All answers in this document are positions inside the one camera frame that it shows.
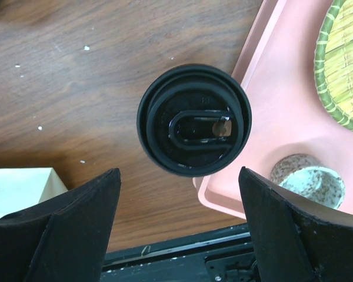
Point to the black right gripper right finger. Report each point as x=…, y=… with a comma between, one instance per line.
x=294, y=238

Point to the yellow paper bag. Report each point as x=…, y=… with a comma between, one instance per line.
x=21, y=188

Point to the yellow woven coaster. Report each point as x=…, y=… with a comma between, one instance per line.
x=333, y=63

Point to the small grey sugar bowl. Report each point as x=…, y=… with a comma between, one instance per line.
x=306, y=176

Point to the black cup lid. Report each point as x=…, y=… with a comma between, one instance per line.
x=194, y=120

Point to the salmon pink tray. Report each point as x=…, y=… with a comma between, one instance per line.
x=276, y=71

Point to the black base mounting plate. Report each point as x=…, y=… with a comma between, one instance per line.
x=220, y=255

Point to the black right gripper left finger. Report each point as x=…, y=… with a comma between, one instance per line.
x=64, y=238

